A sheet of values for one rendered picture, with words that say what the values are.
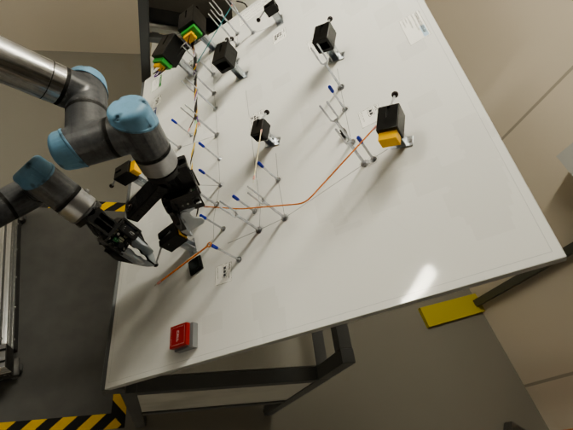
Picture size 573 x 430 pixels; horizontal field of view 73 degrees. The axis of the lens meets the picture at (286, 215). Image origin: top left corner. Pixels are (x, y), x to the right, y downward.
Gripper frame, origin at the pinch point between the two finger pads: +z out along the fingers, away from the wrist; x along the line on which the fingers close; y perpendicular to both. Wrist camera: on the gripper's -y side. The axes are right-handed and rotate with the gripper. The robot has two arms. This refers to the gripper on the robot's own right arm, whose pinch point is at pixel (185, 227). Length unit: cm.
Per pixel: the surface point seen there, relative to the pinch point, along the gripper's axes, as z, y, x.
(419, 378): 158, 72, -20
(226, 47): -16, 25, 47
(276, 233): -1.5, 20.1, -12.0
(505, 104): 78, 168, 77
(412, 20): -23, 68, 18
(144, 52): 2, -3, 96
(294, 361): 49, 14, -23
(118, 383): 20.7, -28.1, -22.5
